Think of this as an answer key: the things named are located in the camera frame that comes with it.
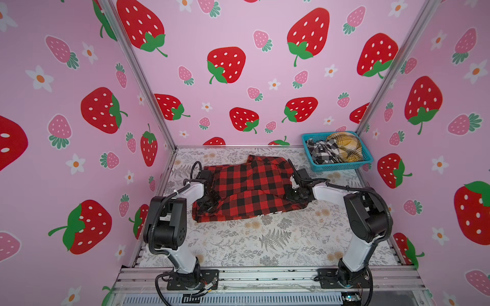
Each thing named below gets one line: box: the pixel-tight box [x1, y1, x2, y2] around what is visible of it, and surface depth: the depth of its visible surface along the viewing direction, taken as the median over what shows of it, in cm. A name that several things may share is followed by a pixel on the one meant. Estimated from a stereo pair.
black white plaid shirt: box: [306, 138, 342, 165], surface depth 109 cm
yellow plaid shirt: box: [326, 131, 364, 163], surface depth 110 cm
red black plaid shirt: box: [192, 155, 309, 223], surface depth 100 cm
